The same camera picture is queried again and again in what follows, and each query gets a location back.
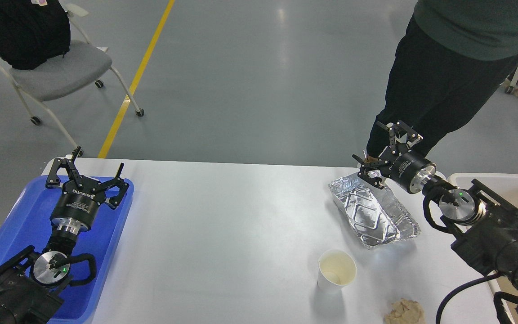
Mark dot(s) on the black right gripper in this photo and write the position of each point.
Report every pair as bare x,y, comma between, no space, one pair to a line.
398,161

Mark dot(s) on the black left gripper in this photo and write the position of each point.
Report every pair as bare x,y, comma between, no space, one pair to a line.
78,202

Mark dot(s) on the white paper cup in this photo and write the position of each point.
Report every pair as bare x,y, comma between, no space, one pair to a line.
336,270

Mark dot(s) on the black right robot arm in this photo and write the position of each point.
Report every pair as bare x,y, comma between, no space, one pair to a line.
484,224

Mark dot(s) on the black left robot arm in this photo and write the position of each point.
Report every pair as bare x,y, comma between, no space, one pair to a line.
57,243

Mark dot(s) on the aluminium foil tray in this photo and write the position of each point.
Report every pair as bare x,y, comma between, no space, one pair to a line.
375,215

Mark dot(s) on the blue plastic tray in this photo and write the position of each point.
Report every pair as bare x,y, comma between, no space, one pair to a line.
28,223

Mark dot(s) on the person in green sweater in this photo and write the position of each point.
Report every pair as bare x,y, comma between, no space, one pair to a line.
453,57

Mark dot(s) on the grey office chair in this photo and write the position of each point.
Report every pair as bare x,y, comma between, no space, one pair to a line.
58,77

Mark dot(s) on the beige plastic bin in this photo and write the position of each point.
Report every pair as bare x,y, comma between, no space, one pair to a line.
475,305

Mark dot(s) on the crumpled brown paper ball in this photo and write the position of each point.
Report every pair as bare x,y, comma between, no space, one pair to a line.
405,311

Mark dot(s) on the black backpack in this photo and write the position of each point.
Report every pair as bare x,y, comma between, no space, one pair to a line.
33,31

